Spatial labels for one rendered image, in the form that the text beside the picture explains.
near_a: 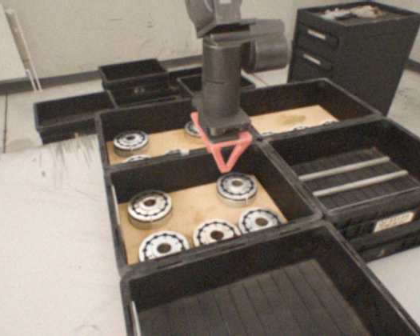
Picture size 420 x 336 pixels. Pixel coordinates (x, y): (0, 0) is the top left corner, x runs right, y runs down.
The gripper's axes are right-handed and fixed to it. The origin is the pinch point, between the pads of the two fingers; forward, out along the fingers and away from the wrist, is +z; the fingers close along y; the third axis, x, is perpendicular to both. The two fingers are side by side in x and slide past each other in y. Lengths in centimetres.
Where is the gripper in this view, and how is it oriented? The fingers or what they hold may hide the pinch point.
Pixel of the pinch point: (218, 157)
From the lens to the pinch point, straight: 58.4
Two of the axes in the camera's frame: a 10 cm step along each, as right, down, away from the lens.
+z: -0.1, 7.9, 6.1
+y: -3.3, -5.8, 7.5
